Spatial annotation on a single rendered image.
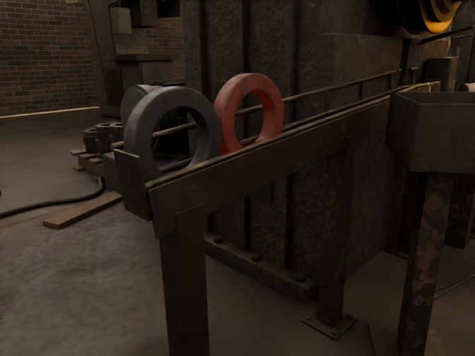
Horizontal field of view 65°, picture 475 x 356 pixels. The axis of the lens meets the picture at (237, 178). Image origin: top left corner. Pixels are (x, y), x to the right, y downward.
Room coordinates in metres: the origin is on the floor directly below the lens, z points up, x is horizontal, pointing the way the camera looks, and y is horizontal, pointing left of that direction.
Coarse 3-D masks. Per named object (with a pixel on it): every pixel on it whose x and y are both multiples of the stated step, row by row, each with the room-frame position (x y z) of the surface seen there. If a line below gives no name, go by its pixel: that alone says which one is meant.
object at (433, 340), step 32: (416, 96) 0.97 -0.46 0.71; (448, 96) 0.96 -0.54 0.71; (416, 128) 0.73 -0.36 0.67; (448, 128) 0.72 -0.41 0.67; (416, 160) 0.73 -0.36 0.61; (448, 160) 0.72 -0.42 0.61; (448, 192) 0.83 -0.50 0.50; (416, 224) 0.87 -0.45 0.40; (416, 256) 0.84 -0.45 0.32; (416, 288) 0.84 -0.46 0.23; (416, 320) 0.84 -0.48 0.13; (384, 352) 0.85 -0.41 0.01; (416, 352) 0.83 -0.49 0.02
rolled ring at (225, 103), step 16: (240, 80) 0.72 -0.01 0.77; (256, 80) 0.75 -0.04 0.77; (224, 96) 0.70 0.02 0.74; (240, 96) 0.72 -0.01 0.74; (272, 96) 0.79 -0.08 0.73; (224, 112) 0.69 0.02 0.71; (272, 112) 0.80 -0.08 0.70; (224, 128) 0.69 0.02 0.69; (272, 128) 0.79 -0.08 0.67; (224, 144) 0.69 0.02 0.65
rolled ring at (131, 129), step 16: (160, 96) 0.59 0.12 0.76; (176, 96) 0.61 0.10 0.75; (192, 96) 0.64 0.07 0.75; (144, 112) 0.57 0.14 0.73; (160, 112) 0.59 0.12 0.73; (192, 112) 0.66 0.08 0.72; (208, 112) 0.66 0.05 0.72; (128, 128) 0.57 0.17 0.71; (144, 128) 0.57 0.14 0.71; (208, 128) 0.66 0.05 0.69; (128, 144) 0.56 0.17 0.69; (144, 144) 0.57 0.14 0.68; (208, 144) 0.66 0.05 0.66; (144, 160) 0.57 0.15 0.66; (192, 160) 0.67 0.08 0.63; (144, 176) 0.56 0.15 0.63; (160, 176) 0.59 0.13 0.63
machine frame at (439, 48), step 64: (192, 0) 1.50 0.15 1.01; (256, 0) 1.32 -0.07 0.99; (320, 0) 1.15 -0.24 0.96; (192, 64) 1.56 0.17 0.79; (256, 64) 1.32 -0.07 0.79; (320, 64) 1.14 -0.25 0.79; (384, 64) 1.32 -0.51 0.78; (256, 128) 1.30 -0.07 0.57; (256, 192) 1.30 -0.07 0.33; (320, 192) 1.12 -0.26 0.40; (384, 192) 1.41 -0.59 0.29; (256, 256) 1.26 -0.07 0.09
